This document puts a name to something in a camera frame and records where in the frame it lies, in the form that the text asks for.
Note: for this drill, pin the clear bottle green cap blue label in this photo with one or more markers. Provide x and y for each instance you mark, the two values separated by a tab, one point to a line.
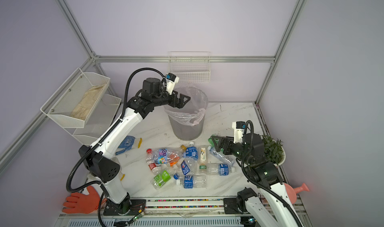
216	169

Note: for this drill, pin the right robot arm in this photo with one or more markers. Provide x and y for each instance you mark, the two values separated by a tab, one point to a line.
249	150

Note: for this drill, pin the clear bottle blue label front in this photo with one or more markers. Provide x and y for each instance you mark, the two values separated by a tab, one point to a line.
192	182

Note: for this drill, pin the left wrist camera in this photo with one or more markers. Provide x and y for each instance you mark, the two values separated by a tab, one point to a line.
171	81

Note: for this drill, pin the aluminium frame post right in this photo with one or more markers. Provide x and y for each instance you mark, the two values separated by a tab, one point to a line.
281	47

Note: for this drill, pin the horizontal aluminium frame bar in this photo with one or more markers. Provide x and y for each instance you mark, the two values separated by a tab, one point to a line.
166	59

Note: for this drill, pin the clear bottle lying right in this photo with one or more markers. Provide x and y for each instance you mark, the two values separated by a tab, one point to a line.
220	156

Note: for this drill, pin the blue dotted work glove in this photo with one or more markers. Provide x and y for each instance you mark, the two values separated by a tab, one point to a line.
128	143

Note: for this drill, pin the yellow cap orange bottle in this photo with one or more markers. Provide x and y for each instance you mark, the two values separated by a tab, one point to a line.
176	154

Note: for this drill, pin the white cap blue label bottle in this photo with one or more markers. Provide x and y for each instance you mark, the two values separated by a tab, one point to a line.
191	151

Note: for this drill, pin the white mesh wall shelf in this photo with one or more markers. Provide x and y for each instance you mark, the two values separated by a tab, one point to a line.
60	105

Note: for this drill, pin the beige cloth in shelf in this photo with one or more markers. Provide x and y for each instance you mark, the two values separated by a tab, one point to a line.
83	109

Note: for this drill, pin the aluminium rail with beads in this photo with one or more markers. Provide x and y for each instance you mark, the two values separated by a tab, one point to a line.
178	207

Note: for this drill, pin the grey mesh waste bin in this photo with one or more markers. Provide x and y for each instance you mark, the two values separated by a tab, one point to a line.
187	133

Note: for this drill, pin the red cap clear bottle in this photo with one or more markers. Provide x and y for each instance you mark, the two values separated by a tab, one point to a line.
154	167

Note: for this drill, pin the pink watering can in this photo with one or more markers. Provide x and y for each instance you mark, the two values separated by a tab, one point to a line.
293	192

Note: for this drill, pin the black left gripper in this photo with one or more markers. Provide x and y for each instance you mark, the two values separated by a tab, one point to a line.
180	104

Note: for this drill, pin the white wire wall basket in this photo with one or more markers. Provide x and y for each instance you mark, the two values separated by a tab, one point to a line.
190	72

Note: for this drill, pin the potted green plant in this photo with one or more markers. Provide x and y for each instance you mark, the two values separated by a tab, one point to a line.
274	150

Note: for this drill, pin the bright green label bottle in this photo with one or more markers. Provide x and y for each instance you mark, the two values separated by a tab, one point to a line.
163	177

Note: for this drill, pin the crushed bottle blue red label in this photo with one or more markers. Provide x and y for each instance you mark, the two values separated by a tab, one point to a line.
189	166

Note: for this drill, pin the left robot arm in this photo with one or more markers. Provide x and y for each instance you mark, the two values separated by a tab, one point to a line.
97	157

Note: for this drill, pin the orange rubber glove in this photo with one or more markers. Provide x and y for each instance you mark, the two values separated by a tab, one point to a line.
78	203

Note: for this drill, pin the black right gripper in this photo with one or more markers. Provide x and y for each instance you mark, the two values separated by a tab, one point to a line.
227	141

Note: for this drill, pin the clear bottle white yellow label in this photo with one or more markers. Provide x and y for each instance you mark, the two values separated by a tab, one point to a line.
203	155

